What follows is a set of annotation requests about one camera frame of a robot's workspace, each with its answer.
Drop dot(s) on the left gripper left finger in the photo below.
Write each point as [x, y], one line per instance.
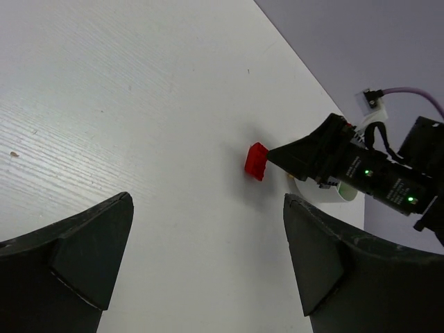
[60, 278]

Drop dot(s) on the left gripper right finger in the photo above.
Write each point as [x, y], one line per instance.
[351, 281]

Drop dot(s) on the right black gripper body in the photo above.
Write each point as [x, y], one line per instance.
[371, 172]

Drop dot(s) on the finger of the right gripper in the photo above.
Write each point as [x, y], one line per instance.
[316, 155]

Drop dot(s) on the red square lego brick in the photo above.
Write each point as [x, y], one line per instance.
[256, 160]

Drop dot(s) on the white round divided container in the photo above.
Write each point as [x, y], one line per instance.
[314, 193]

